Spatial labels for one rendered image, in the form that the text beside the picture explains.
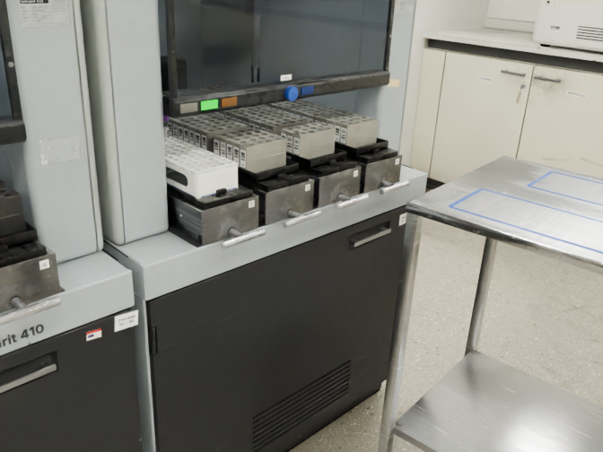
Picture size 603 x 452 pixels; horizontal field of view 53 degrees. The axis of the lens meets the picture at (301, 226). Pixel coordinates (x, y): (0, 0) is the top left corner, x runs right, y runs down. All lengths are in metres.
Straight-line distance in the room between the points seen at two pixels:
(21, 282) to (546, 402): 1.20
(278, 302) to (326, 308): 0.17
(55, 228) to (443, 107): 2.76
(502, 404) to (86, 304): 0.99
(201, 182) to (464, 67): 2.49
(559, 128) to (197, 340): 2.40
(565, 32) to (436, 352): 1.71
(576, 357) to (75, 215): 1.80
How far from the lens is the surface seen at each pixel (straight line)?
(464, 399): 1.56
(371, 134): 1.51
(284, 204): 1.23
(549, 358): 2.31
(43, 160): 1.03
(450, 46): 3.55
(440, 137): 3.58
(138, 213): 1.14
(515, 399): 1.60
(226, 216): 1.14
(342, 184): 1.35
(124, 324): 1.10
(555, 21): 3.23
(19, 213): 1.03
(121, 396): 1.18
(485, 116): 3.41
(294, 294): 1.36
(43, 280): 1.00
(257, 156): 1.25
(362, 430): 1.84
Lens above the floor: 1.23
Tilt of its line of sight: 24 degrees down
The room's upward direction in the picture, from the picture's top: 3 degrees clockwise
